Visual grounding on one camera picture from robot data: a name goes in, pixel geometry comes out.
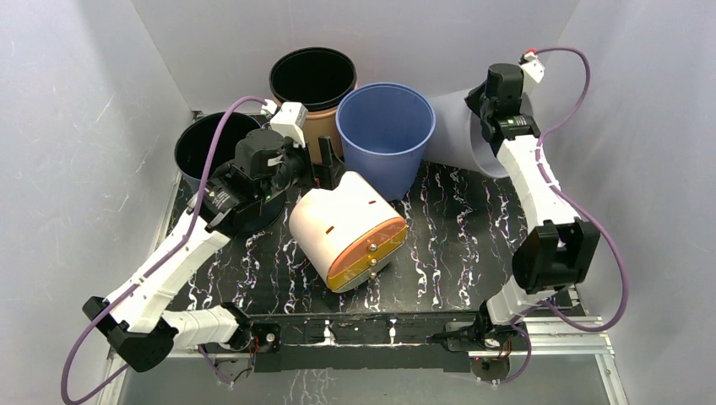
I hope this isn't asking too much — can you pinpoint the large grey container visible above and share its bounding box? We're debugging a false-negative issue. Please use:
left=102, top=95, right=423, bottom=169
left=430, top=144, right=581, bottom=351
left=424, top=89, right=507, bottom=179

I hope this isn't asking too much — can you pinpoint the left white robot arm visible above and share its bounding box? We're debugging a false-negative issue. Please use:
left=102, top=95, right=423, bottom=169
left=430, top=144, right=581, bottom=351
left=83, top=128, right=344, bottom=372

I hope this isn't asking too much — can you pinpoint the dark navy bucket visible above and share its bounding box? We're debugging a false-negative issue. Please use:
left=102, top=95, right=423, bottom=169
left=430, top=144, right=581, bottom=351
left=174, top=111, right=286, bottom=235

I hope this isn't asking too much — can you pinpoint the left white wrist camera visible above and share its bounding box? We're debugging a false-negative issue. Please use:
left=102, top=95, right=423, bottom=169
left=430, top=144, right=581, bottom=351
left=269, top=101, right=307, bottom=149

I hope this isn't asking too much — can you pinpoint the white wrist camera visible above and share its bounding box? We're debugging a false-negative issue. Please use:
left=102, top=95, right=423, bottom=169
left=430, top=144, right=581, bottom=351
left=269, top=101, right=307, bottom=149
left=518, top=49, right=545, bottom=84

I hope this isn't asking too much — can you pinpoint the aluminium frame rail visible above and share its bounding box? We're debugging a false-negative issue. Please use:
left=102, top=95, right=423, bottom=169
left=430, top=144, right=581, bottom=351
left=97, top=316, right=629, bottom=405

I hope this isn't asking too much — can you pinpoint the tan bucket black rim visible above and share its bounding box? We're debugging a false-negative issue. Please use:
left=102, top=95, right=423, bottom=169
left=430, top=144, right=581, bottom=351
left=269, top=46, right=357, bottom=163

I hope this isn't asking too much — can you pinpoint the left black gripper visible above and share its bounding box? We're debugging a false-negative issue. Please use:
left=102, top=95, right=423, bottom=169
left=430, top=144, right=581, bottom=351
left=258, top=135, right=346, bottom=205

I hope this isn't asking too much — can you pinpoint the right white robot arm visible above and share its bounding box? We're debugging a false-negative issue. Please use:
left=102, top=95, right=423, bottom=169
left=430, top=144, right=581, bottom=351
left=464, top=63, right=600, bottom=349

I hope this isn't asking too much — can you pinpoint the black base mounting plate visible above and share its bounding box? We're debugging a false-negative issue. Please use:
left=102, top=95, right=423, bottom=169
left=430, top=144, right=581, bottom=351
left=198, top=310, right=533, bottom=375

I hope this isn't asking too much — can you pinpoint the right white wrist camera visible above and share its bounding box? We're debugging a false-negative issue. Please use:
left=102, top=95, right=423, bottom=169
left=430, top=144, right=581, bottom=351
left=518, top=49, right=545, bottom=84

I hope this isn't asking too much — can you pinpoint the white orange drawer box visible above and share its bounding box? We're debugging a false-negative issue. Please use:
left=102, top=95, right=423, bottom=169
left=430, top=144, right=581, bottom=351
left=289, top=171, right=408, bottom=294

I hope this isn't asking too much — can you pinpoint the blue plastic bucket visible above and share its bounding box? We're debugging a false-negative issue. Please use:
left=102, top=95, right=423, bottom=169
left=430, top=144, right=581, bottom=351
left=335, top=82, right=437, bottom=201

